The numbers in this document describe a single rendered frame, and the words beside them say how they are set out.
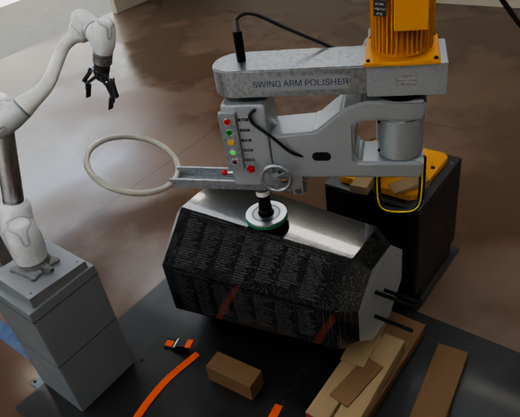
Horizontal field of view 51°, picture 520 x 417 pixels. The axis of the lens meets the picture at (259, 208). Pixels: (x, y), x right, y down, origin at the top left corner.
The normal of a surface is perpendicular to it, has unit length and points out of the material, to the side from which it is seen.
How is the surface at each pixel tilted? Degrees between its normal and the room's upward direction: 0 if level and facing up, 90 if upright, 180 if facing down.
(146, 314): 0
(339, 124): 90
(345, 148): 90
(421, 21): 90
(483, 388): 0
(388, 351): 0
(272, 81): 90
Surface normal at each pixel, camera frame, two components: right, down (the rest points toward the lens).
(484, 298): -0.14, -0.80
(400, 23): -0.21, 0.60
